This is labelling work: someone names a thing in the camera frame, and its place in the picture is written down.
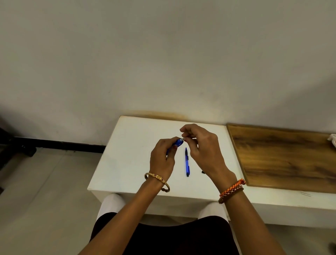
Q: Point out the person's left hand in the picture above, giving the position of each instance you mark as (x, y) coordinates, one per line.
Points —
(160, 160)

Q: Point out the person's right hand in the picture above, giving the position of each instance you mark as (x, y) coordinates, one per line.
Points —
(207, 152)

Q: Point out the person's right thumb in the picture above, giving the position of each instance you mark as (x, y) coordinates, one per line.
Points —
(191, 147)

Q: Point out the person's left thumb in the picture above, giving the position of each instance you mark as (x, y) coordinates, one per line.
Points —
(172, 153)

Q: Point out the blue pen barrel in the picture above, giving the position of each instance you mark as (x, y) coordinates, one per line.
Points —
(178, 143)

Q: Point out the person's left forearm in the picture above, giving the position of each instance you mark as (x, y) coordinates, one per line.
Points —
(126, 220)

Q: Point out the person's right forearm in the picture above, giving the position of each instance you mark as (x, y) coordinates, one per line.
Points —
(249, 226)

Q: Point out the blue ballpoint pen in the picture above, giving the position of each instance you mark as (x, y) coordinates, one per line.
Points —
(187, 163)

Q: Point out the gold bangle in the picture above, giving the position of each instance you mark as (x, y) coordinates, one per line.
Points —
(157, 177)

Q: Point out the white trousers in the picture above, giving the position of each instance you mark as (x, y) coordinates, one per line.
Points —
(111, 205)

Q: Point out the black garment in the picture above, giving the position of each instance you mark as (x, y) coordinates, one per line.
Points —
(183, 236)

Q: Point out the brown wooden board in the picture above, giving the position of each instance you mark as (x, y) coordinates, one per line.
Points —
(286, 157)

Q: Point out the white crumpled cloth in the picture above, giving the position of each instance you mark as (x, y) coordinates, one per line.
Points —
(332, 140)

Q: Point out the black furniture base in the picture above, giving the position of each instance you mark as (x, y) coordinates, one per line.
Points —
(15, 147)

